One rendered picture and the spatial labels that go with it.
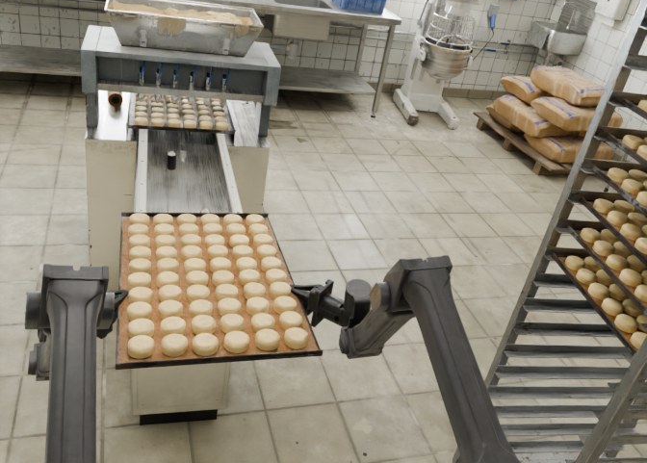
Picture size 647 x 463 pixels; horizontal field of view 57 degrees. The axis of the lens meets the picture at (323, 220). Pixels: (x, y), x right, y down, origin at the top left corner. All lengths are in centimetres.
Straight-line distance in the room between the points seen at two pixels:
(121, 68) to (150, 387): 117
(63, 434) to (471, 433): 45
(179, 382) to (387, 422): 86
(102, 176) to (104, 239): 30
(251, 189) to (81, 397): 196
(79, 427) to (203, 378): 157
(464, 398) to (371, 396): 186
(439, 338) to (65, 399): 46
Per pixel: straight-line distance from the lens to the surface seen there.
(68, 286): 79
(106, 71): 246
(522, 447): 238
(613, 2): 618
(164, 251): 150
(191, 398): 231
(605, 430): 161
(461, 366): 81
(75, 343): 74
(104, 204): 260
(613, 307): 164
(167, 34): 237
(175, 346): 122
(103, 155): 250
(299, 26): 519
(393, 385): 272
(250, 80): 248
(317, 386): 262
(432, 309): 85
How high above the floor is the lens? 186
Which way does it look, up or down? 30 degrees down
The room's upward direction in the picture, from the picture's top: 11 degrees clockwise
